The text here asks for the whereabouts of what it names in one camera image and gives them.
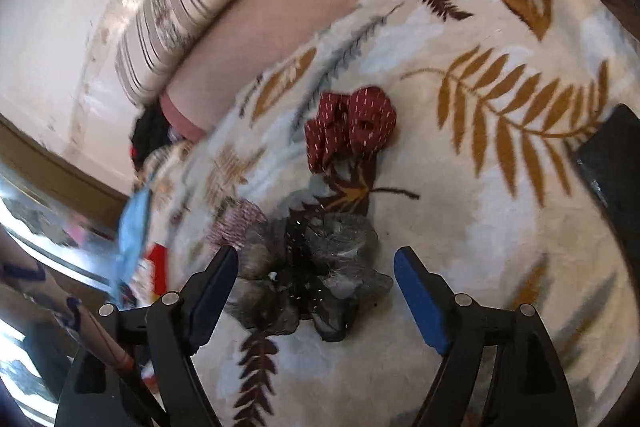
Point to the black flat object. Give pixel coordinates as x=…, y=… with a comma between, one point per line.
x=615, y=167

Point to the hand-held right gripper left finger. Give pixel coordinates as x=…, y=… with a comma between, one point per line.
x=220, y=277

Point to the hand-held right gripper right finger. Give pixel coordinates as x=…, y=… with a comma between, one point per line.
x=420, y=297

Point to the pink checked scrunchie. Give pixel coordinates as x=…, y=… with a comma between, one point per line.
x=237, y=219

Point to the red dotted scrunchie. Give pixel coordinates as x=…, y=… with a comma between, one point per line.
x=370, y=112

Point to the light blue cloth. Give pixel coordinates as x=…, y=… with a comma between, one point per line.
x=132, y=232

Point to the pink mattress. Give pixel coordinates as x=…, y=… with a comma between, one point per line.
x=280, y=27

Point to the red-rimmed white tray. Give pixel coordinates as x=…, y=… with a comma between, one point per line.
x=159, y=272

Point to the wooden glass door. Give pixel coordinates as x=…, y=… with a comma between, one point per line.
x=50, y=167

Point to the black sheer scrunchie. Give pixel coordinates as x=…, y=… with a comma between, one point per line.
x=340, y=247

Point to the cream leaf-print blanket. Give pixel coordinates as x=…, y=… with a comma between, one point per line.
x=450, y=232

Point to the pile of dark clothes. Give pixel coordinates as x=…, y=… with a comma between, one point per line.
x=150, y=132

